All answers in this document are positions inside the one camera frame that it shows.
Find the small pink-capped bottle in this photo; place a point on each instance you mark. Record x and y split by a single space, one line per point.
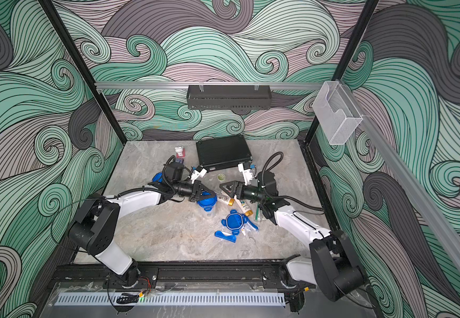
180 152

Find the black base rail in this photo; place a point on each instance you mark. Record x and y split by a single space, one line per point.
268 273

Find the clear acrylic wall holder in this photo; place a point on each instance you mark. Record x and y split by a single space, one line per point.
336 109

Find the blue-lid container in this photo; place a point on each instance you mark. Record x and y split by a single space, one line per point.
157 179
208 206

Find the green toothbrush in wrapper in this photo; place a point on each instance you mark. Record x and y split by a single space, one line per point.
258 215

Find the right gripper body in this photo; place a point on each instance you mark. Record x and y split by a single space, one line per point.
250 193

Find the white slotted cable duct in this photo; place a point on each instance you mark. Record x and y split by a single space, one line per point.
173 299

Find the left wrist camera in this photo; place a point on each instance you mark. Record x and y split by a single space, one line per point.
176 171

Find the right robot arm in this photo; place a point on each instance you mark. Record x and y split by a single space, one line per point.
333 265

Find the black wall shelf tray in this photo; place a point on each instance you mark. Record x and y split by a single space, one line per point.
228 97

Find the small green round cap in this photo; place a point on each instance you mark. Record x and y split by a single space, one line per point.
221 177

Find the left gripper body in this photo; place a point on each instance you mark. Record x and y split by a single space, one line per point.
193 191

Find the toothpaste and brush packet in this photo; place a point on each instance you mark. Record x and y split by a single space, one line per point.
248 228

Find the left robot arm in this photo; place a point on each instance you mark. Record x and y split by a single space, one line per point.
94 224

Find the black hard case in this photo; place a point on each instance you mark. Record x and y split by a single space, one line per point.
222 153

